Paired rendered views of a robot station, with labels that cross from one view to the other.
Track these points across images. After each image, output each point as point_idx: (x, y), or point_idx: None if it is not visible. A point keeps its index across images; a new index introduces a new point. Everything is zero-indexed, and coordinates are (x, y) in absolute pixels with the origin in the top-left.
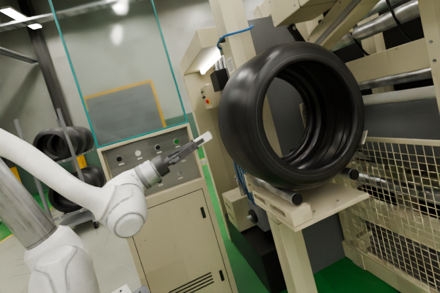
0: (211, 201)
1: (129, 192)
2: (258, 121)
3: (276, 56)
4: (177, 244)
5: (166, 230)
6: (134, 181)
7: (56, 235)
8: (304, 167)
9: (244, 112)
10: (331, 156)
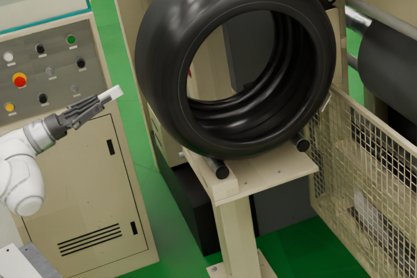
0: (123, 132)
1: (26, 171)
2: (180, 89)
3: (214, 7)
4: (69, 187)
5: (54, 169)
6: (26, 149)
7: None
8: (255, 117)
9: (164, 77)
10: (288, 113)
